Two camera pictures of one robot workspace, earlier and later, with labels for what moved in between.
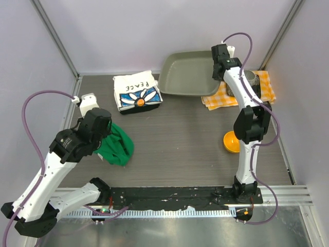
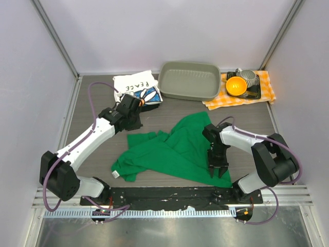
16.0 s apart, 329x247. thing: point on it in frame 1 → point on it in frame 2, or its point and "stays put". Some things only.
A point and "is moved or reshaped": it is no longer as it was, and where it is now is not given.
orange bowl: x=231 y=143 is moved or reshaped
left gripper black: x=108 y=132 → x=137 y=112
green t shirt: x=117 y=148 → x=183 y=154
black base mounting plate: x=156 y=198 stays put
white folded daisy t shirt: x=136 y=90 stays put
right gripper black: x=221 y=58 → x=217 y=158
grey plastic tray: x=188 y=73 is moved or reshaped
